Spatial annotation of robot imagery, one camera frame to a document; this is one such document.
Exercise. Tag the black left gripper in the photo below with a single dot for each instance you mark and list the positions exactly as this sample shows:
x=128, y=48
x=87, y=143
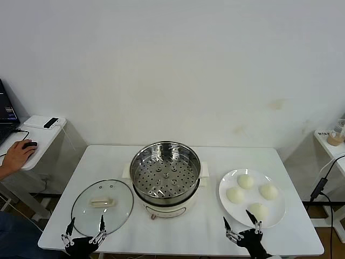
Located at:
x=79, y=246

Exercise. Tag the perforated steel steamer basket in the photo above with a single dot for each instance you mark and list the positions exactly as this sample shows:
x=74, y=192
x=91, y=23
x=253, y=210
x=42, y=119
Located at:
x=164, y=186

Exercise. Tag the black laptop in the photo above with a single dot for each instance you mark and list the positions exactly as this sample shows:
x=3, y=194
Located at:
x=6, y=113

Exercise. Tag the person's bare forearm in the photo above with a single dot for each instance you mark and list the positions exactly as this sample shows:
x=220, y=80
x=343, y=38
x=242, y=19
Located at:
x=1, y=173

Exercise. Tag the black computer mouse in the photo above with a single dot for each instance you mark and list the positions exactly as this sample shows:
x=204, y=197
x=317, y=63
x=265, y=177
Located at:
x=30, y=144

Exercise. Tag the white steamed baozi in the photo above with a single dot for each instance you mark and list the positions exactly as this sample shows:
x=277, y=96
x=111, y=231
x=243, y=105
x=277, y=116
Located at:
x=245, y=181
x=235, y=194
x=262, y=211
x=268, y=191

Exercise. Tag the white side desk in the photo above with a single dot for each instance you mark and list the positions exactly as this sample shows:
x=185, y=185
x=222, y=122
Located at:
x=40, y=136

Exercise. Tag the blue jeans leg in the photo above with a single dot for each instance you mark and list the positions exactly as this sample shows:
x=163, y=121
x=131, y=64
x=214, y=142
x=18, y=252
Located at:
x=16, y=237

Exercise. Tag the white round plate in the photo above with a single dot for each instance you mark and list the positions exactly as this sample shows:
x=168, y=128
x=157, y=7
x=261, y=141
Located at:
x=231, y=211

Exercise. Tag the white side table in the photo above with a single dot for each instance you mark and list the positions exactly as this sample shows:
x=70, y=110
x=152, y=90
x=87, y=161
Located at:
x=337, y=151

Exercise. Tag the person's bare hand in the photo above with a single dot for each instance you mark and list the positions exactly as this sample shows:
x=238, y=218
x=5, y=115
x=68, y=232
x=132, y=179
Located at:
x=17, y=156

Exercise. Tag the round glass lid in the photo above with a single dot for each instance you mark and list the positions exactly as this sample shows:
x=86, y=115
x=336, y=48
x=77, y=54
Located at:
x=89, y=215

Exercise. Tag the clear cup with brown drink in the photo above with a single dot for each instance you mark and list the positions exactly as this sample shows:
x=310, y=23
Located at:
x=334, y=140

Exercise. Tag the small black device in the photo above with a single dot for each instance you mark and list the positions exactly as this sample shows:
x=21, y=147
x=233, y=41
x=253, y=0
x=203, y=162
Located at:
x=51, y=122

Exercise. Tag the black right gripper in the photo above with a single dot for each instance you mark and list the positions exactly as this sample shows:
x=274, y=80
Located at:
x=253, y=244

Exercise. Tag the flat white box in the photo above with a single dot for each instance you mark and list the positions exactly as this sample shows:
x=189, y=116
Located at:
x=35, y=122

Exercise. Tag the small white labelled box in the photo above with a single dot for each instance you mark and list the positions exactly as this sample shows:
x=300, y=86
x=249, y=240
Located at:
x=323, y=133

